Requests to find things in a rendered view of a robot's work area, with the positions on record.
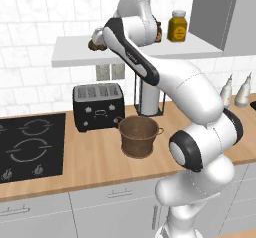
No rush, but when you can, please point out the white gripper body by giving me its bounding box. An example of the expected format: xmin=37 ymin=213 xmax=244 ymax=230
xmin=91 ymin=26 xmax=107 ymax=47

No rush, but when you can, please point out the brown basket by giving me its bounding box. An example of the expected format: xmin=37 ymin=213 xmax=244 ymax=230
xmin=117 ymin=114 xmax=165 ymax=159

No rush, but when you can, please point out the pale grey cabinet door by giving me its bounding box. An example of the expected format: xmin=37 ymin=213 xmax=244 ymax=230
xmin=221 ymin=0 xmax=256 ymax=58

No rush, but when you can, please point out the grey base cabinet door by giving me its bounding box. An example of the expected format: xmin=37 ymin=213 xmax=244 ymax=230
xmin=71 ymin=195 xmax=172 ymax=238

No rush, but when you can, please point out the grey base cabinet run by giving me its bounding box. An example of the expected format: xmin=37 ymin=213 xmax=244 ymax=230
xmin=196 ymin=162 xmax=256 ymax=237

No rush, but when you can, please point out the brown round object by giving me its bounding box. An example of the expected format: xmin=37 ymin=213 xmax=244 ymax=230
xmin=87 ymin=39 xmax=108 ymax=52

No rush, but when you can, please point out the dark brown object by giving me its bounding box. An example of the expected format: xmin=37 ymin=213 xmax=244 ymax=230
xmin=154 ymin=20 xmax=164 ymax=44

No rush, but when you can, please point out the black toaster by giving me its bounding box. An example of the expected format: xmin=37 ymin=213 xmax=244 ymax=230
xmin=72 ymin=82 xmax=127 ymax=134

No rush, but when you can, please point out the yellow jar with lid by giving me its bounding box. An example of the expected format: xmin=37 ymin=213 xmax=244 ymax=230
xmin=166 ymin=9 xmax=189 ymax=43

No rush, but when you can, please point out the white paper towel roll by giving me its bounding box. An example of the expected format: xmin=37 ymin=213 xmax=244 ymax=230
xmin=139 ymin=81 xmax=161 ymax=117

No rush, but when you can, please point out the black hob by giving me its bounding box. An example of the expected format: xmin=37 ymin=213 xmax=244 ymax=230
xmin=0 ymin=112 xmax=67 ymax=185

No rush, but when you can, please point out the white squeeze bottle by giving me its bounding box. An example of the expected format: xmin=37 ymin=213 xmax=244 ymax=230
xmin=219 ymin=74 xmax=234 ymax=109
xmin=234 ymin=71 xmax=254 ymax=109

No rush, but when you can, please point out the grey drawer front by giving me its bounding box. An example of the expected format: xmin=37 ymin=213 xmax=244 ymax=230
xmin=68 ymin=177 xmax=162 ymax=213
xmin=0 ymin=191 xmax=78 ymax=238

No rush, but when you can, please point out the white wall shelf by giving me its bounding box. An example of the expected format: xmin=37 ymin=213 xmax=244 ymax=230
xmin=50 ymin=31 xmax=224 ymax=68

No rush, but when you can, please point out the black wire towel stand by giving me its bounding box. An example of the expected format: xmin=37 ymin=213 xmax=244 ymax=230
xmin=133 ymin=71 xmax=167 ymax=118

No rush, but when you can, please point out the grey wall cabinet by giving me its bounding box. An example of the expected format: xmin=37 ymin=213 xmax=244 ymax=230
xmin=187 ymin=0 xmax=256 ymax=58

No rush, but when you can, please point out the grey drawer handle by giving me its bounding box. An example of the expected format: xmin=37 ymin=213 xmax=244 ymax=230
xmin=0 ymin=205 xmax=31 ymax=217
xmin=106 ymin=188 xmax=134 ymax=199

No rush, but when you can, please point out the grey cabinet door handle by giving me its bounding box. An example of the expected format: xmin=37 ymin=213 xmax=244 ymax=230
xmin=151 ymin=204 xmax=160 ymax=232

